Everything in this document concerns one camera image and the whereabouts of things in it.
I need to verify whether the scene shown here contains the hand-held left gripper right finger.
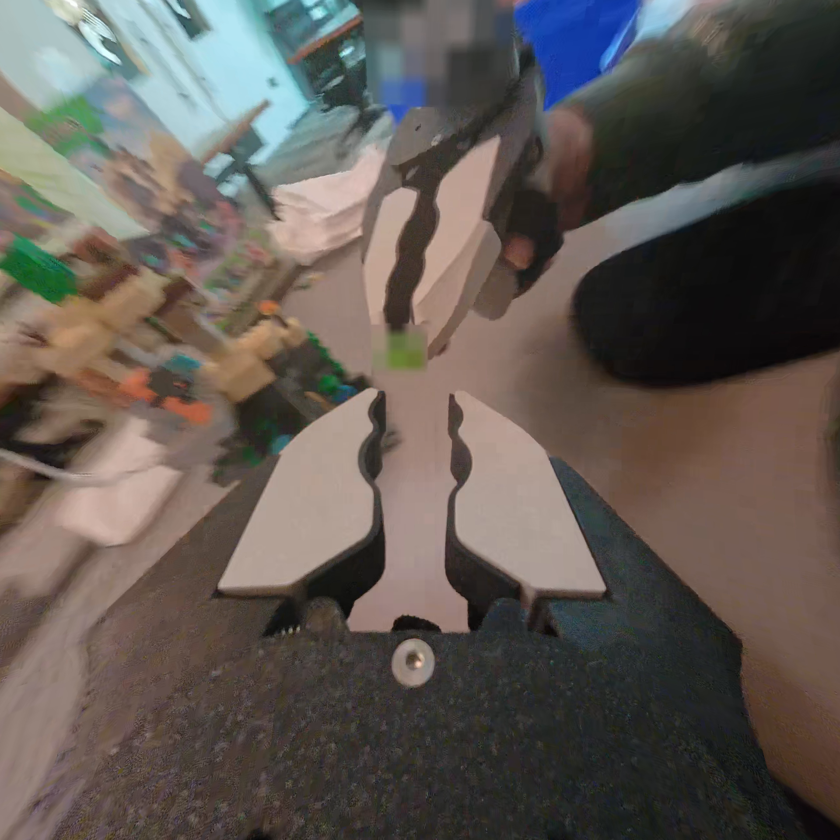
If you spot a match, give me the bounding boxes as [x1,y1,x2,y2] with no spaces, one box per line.
[446,390,607,601]

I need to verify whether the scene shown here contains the crumpled white paper bags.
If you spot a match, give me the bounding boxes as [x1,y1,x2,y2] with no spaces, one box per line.
[268,144,395,266]

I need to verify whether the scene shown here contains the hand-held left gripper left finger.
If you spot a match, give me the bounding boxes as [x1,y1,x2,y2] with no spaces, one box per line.
[217,387,388,599]

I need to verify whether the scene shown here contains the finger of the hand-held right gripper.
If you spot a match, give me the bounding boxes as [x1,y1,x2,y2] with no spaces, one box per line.
[412,136,504,360]
[361,187,422,327]

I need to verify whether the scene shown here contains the green toy box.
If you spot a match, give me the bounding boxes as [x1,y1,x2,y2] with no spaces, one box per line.
[0,79,172,240]

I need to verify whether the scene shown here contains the blue plastic bin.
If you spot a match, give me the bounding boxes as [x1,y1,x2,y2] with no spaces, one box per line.
[512,0,647,112]

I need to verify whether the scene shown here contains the person's right hand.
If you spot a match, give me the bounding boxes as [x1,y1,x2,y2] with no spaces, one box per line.
[504,108,595,271]

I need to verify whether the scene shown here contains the person's right forearm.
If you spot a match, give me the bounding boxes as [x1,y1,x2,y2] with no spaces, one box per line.
[564,0,840,221]

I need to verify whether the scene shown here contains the toy brick tower model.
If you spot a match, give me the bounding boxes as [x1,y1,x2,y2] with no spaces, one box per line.
[0,131,395,473]

